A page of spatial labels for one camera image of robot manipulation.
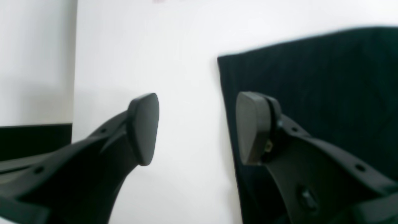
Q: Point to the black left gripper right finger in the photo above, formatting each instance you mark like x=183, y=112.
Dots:
x=319, y=182

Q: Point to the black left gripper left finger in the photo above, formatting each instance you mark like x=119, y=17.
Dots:
x=79, y=183

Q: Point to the black printed T-shirt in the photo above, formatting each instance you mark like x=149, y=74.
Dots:
x=340, y=87

